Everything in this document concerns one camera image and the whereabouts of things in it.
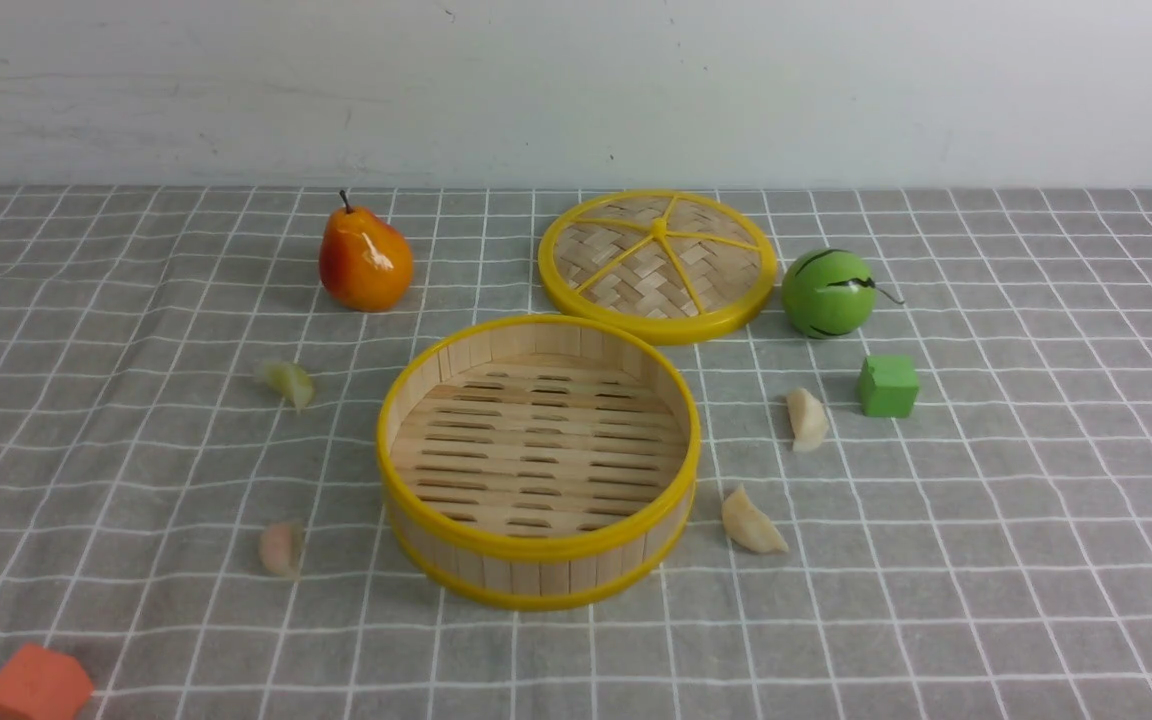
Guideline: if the yellow-rimmed bamboo steamer tray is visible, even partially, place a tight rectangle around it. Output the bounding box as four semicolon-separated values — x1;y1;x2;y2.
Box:
376;314;703;611

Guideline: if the cream dumpling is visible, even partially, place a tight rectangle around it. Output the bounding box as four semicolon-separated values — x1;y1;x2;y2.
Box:
786;387;829;454
721;486;790;555

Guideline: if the orange foam cube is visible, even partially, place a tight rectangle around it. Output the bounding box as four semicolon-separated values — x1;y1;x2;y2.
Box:
0;643;94;719

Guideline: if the green foam cube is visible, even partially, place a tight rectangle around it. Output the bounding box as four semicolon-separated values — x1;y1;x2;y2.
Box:
856;354;920;419

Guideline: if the yellow-rimmed bamboo steamer lid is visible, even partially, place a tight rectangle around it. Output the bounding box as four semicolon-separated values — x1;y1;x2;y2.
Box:
538;190;778;346

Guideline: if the green toy watermelon ball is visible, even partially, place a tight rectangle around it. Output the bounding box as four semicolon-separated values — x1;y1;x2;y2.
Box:
781;249;905;340

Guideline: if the grey checked tablecloth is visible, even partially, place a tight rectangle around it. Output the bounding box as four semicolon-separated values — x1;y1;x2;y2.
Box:
0;185;1152;719

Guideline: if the pale pink dumpling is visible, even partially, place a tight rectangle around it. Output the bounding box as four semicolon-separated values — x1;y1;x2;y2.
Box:
259;521;305;582

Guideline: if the pale green dumpling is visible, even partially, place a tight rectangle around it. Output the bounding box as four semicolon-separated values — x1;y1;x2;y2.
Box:
253;361;316;414

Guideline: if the orange red toy pear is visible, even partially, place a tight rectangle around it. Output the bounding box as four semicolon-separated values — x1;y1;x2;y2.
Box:
317;190;414;313

